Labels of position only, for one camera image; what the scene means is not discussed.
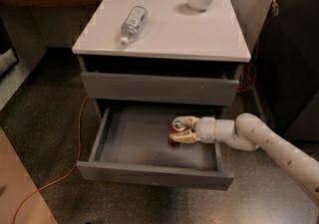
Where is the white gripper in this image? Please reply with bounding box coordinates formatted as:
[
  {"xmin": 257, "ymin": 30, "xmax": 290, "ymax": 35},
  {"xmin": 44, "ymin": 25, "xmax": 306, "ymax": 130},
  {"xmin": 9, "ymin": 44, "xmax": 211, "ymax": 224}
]
[{"xmin": 170, "ymin": 116, "xmax": 216, "ymax": 143}]

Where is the red coke can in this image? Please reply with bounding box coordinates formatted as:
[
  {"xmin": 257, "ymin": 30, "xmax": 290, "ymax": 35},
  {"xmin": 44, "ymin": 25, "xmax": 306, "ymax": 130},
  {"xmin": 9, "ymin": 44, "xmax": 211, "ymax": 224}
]
[{"xmin": 167, "ymin": 120, "xmax": 191, "ymax": 147}]

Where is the grey drawer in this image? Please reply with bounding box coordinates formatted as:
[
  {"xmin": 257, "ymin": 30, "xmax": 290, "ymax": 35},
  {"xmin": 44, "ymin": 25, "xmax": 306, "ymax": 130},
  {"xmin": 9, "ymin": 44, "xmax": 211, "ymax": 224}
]
[
  {"xmin": 77, "ymin": 103, "xmax": 234, "ymax": 190},
  {"xmin": 81, "ymin": 72, "xmax": 239, "ymax": 106}
]

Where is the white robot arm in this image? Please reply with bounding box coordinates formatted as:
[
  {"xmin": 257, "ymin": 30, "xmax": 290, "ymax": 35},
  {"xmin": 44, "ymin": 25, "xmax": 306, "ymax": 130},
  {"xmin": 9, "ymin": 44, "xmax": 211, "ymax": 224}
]
[{"xmin": 168, "ymin": 112, "xmax": 319, "ymax": 204}]

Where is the grey drawer cabinet white top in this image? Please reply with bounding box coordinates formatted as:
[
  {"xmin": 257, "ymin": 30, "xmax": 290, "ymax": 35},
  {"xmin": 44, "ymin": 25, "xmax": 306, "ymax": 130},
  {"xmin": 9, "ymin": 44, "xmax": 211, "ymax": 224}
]
[{"xmin": 72, "ymin": 0, "xmax": 251, "ymax": 117}]

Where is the grey top drawer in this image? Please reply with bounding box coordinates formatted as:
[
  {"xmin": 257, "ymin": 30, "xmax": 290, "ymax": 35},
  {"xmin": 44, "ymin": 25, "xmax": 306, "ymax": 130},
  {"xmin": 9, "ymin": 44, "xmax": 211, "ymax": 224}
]
[{"xmin": 81, "ymin": 72, "xmax": 239, "ymax": 106}]

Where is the clear plastic water bottle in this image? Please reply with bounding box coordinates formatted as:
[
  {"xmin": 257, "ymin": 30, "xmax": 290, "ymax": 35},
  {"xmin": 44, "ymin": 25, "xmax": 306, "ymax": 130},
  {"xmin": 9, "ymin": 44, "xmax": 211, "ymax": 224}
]
[{"xmin": 120, "ymin": 6, "xmax": 148, "ymax": 47}]

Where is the grey cushion at left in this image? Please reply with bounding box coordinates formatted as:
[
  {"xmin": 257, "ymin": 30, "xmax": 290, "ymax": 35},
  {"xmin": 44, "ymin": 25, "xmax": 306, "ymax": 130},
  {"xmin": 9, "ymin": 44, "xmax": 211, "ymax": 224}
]
[{"xmin": 0, "ymin": 48, "xmax": 18, "ymax": 77}]

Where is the orange extension cable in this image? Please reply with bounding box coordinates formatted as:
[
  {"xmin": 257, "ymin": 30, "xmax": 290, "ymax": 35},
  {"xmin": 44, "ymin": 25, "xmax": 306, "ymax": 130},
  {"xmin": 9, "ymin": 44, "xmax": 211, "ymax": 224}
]
[{"xmin": 11, "ymin": 97, "xmax": 90, "ymax": 224}]

